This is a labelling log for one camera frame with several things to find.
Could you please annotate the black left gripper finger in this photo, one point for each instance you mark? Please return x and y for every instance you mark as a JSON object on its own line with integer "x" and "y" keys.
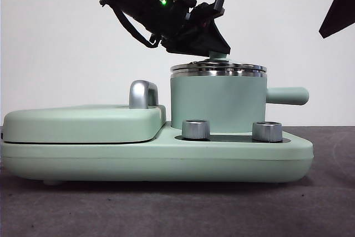
{"x": 183, "y": 47}
{"x": 217, "y": 38}

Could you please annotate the silver control knob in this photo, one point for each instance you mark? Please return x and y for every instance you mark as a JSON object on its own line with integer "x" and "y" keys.
{"x": 195, "y": 130}
{"x": 267, "y": 131}

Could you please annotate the glass lid with green knob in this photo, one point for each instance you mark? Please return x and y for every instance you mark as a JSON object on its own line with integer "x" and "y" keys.
{"x": 219, "y": 56}

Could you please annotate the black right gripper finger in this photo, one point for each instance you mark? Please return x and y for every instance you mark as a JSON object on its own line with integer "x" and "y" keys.
{"x": 342, "y": 6}

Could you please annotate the mint green breakfast maker base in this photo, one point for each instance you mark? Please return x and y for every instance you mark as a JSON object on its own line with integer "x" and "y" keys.
{"x": 83, "y": 162}

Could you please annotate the mint green grill cover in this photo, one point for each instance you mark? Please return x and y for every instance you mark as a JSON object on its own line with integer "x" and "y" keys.
{"x": 83, "y": 123}

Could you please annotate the mint green steamer pot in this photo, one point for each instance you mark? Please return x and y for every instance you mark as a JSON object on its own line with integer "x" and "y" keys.
{"x": 216, "y": 103}

